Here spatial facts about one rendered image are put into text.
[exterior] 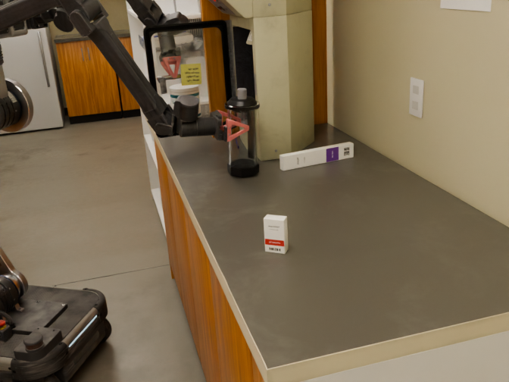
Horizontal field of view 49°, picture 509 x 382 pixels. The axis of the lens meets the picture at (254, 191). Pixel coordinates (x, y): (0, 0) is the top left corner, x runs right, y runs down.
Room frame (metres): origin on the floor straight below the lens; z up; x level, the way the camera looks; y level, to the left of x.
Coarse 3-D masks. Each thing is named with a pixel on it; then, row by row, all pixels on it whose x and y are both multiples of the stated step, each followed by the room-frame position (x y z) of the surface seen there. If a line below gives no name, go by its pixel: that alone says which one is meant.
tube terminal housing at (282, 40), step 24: (264, 0) 1.84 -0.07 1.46; (288, 0) 1.87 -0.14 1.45; (240, 24) 1.99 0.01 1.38; (264, 24) 1.84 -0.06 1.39; (288, 24) 1.86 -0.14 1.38; (264, 48) 1.84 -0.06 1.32; (288, 48) 1.86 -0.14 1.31; (312, 48) 2.03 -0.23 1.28; (264, 72) 1.84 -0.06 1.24; (288, 72) 1.86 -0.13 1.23; (312, 72) 2.02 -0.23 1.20; (264, 96) 1.84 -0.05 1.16; (288, 96) 1.86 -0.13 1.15; (312, 96) 2.02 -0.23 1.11; (264, 120) 1.83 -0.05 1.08; (288, 120) 1.86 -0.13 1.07; (312, 120) 2.02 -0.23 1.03; (264, 144) 1.83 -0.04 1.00; (288, 144) 1.85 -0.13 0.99
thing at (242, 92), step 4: (240, 88) 1.72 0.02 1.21; (244, 88) 1.72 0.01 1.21; (240, 92) 1.70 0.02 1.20; (244, 92) 1.70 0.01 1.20; (236, 96) 1.74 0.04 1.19; (240, 96) 1.70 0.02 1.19; (244, 96) 1.70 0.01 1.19; (248, 96) 1.74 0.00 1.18; (232, 100) 1.69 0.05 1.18; (236, 100) 1.69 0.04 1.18; (240, 100) 1.69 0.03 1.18; (244, 100) 1.69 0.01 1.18; (248, 100) 1.69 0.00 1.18; (252, 100) 1.69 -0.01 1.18; (228, 104) 1.69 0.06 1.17; (232, 104) 1.68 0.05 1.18; (236, 104) 1.67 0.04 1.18; (240, 104) 1.67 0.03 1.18; (244, 104) 1.67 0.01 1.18; (248, 104) 1.67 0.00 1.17; (252, 104) 1.68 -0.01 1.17
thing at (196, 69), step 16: (176, 32) 2.06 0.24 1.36; (192, 32) 2.08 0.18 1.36; (208, 32) 2.10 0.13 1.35; (160, 48) 2.04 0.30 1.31; (176, 48) 2.06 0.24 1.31; (192, 48) 2.08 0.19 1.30; (208, 48) 2.10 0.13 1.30; (160, 64) 2.03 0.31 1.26; (176, 64) 2.05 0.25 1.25; (192, 64) 2.07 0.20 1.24; (208, 64) 2.10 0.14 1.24; (176, 80) 2.05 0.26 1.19; (192, 80) 2.07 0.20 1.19; (208, 80) 2.09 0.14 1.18; (224, 80) 2.11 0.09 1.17; (176, 96) 2.05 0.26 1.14; (208, 96) 2.09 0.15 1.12; (224, 96) 2.11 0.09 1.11; (208, 112) 2.09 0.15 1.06
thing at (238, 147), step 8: (224, 104) 1.71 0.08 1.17; (256, 104) 1.69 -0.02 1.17; (232, 112) 1.68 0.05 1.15; (240, 112) 1.67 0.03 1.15; (248, 112) 1.67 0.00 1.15; (256, 112) 1.70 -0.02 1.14; (240, 120) 1.67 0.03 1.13; (248, 120) 1.67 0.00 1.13; (256, 120) 1.70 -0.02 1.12; (232, 128) 1.68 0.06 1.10; (240, 128) 1.67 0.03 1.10; (256, 128) 1.70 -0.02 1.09; (240, 136) 1.67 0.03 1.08; (248, 136) 1.67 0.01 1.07; (256, 136) 1.70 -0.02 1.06; (232, 144) 1.68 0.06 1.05; (240, 144) 1.67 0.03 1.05; (248, 144) 1.67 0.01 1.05; (256, 144) 1.70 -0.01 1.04; (232, 152) 1.69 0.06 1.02; (240, 152) 1.67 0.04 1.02; (248, 152) 1.67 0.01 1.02; (256, 152) 1.70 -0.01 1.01; (232, 160) 1.69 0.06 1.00; (240, 160) 1.67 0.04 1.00; (248, 160) 1.67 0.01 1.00; (256, 160) 1.70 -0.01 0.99
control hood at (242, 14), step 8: (208, 0) 2.12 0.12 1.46; (224, 0) 1.83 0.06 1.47; (232, 0) 1.81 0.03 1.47; (240, 0) 1.82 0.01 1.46; (248, 0) 1.83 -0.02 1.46; (232, 8) 1.86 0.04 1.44; (240, 8) 1.82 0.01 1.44; (248, 8) 1.83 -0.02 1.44; (240, 16) 1.86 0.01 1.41; (248, 16) 1.83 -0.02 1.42
